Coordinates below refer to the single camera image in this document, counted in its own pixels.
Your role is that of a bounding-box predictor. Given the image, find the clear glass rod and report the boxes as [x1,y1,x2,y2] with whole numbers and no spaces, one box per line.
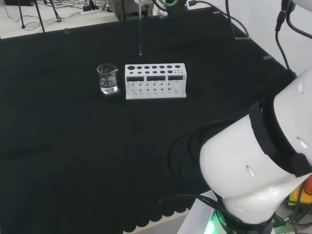
[138,0,143,57]

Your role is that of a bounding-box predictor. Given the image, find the glass beaker with water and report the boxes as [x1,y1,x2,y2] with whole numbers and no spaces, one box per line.
[97,63,119,95]

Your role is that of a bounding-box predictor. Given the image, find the white test tube rack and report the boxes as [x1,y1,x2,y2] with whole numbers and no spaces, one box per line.
[124,63,188,100]

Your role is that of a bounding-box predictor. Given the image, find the black tripod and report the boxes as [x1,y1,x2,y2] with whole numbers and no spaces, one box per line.
[17,0,62,33]

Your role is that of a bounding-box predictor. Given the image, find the black box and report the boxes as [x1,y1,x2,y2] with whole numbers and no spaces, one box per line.
[4,0,35,7]

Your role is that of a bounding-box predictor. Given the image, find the black bench cloth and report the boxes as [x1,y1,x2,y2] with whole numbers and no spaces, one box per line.
[0,6,297,233]

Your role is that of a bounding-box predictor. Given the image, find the pale board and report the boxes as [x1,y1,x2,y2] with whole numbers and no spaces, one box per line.
[179,195,220,234]

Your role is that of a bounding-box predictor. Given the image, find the yellow stop button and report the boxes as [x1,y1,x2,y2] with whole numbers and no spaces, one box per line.
[287,174,312,208]

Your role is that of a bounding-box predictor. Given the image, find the grey and black wrist camera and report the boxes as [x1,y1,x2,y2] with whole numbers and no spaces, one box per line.
[157,0,197,19]

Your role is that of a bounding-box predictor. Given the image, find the green cable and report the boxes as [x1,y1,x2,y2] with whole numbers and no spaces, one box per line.
[157,0,179,7]

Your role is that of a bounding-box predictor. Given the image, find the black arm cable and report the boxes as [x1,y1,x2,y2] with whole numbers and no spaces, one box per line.
[274,0,312,74]

